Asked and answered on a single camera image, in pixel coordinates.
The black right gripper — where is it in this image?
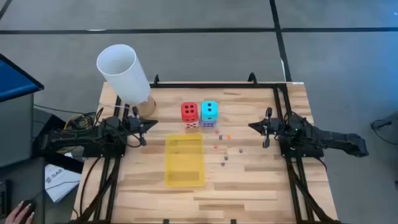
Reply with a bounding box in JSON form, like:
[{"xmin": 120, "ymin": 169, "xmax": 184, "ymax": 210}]
[{"xmin": 248, "ymin": 107, "xmax": 280, "ymax": 149}]

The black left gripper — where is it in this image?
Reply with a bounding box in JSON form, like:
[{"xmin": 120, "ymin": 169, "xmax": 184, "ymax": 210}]
[{"xmin": 129, "ymin": 106, "xmax": 159, "ymax": 147}]

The large red foam die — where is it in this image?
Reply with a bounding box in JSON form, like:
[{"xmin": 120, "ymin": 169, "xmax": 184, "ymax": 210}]
[{"xmin": 180, "ymin": 101, "xmax": 200, "ymax": 123}]

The large teal foam die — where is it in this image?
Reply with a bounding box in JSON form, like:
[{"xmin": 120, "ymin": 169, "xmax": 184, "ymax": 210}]
[{"xmin": 200, "ymin": 100, "xmax": 220, "ymax": 123}]

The round wooden lamp base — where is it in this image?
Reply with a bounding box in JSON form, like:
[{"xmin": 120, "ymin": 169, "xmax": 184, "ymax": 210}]
[{"xmin": 136, "ymin": 95, "xmax": 157, "ymax": 118}]

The white plastic cup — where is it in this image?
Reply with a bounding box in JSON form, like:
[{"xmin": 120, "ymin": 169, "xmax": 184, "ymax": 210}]
[{"xmin": 96, "ymin": 44, "xmax": 152, "ymax": 105}]

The yellow translucent plastic bin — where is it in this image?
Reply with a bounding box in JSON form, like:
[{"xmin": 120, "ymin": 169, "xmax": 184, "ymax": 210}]
[{"xmin": 164, "ymin": 133, "xmax": 206, "ymax": 189}]

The black floor stand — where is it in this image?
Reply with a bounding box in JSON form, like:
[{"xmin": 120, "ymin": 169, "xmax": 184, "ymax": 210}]
[{"xmin": 32, "ymin": 113, "xmax": 85, "ymax": 174}]

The white printed paper sheet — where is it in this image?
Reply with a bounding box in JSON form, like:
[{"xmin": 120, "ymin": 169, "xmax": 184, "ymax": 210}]
[{"xmin": 44, "ymin": 163, "xmax": 82, "ymax": 203}]

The blue-screen monitor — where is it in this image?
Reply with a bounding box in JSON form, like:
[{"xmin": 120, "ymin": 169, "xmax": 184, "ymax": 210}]
[{"xmin": 0, "ymin": 52, "xmax": 45, "ymax": 103}]

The black computer mouse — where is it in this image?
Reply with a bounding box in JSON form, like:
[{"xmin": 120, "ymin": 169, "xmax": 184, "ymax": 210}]
[{"xmin": 14, "ymin": 198, "xmax": 36, "ymax": 220}]

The black keyboard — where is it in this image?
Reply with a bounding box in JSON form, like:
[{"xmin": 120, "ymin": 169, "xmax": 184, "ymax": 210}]
[{"xmin": 0, "ymin": 179, "xmax": 12, "ymax": 218}]

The person's hand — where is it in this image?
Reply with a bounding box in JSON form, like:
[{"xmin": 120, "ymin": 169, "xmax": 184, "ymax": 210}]
[{"xmin": 4, "ymin": 200, "xmax": 35, "ymax": 224}]

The black metal table frame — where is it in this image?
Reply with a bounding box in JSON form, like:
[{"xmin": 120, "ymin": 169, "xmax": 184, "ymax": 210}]
[{"xmin": 70, "ymin": 72, "xmax": 341, "ymax": 224}]

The yellow cable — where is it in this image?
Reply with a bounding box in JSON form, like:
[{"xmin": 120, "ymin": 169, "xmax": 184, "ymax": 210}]
[{"xmin": 55, "ymin": 113, "xmax": 93, "ymax": 155}]

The black cable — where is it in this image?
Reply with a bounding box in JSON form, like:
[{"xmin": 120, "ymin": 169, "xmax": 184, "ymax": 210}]
[
  {"xmin": 368, "ymin": 118, "xmax": 398, "ymax": 161},
  {"xmin": 79, "ymin": 157, "xmax": 103, "ymax": 218}
]

